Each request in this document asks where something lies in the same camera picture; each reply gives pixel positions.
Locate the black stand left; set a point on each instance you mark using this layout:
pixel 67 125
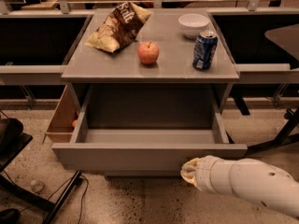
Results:
pixel 18 171

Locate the white bowl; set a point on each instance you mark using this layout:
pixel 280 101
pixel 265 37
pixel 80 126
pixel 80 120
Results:
pixel 191 25

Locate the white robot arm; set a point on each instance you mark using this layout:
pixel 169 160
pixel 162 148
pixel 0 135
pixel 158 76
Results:
pixel 247 179

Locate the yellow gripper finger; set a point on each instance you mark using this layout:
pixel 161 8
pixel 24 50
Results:
pixel 193 162
pixel 188 173

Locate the grey drawer cabinet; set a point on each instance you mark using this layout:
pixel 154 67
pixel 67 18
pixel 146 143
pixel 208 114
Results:
pixel 91 67

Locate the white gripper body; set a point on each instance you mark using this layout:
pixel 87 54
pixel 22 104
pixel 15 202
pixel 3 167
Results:
pixel 206 173

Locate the grey top drawer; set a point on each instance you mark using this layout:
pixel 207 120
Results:
pixel 145 131

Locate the black stand right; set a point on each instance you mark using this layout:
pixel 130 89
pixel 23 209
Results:
pixel 283 138

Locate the small orange ball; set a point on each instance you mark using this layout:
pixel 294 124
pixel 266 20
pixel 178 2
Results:
pixel 74 123

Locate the clear plastic cup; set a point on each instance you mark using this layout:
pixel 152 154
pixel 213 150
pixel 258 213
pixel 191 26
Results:
pixel 37 186

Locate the blue soda can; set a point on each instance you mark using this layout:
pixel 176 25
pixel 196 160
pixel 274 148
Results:
pixel 204 50

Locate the red apple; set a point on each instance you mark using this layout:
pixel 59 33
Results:
pixel 148 52

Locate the black stand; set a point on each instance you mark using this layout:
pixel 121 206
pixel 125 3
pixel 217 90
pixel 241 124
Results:
pixel 18 171
pixel 283 138

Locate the brown salt chips bag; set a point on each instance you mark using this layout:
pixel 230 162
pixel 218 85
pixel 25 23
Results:
pixel 120 28

